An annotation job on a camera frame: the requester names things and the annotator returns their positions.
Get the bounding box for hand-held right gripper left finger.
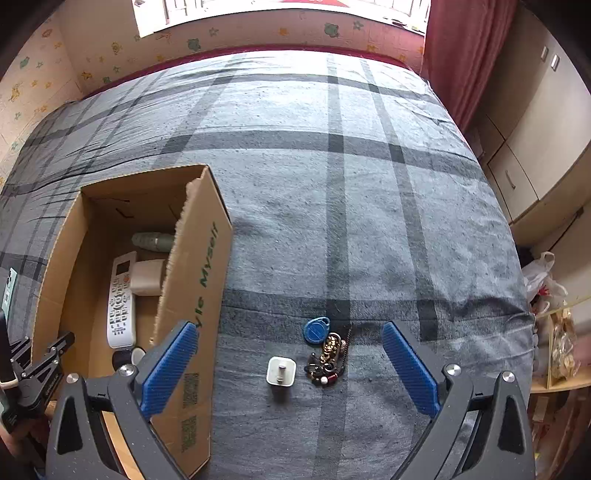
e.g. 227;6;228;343
44;320;199;480

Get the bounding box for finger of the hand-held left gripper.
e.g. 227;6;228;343
18;330;77;408

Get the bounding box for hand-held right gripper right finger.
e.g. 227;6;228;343
381;320;536;480

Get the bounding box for black cylinder with white end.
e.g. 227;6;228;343
113;346;148;371

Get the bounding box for white remote control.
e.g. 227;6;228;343
107;251;138;349

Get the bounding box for large white power adapter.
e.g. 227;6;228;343
131;259;167;296

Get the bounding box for key bunch with blue fob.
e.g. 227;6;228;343
302;316;352;388

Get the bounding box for small white plug charger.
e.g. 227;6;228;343
267;356;297;393

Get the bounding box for cardboard box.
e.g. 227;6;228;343
30;165;234;479

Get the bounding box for pale green bottle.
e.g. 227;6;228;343
131;232;176;253

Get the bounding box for mint green smartphone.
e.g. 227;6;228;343
0;268;18;315

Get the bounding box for wooden shelf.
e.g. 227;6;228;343
530;295;591;395

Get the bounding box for clear snack bag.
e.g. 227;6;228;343
549;308;581;383

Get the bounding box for white plastic bag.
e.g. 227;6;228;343
522;251;568;302

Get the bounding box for grey plaid bed sheet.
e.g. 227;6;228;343
0;46;539;480

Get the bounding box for beige wardrobe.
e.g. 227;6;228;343
466;0;591;234

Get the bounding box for red curtain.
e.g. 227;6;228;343
421;0;520;134

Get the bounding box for window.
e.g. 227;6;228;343
133;0;432;38

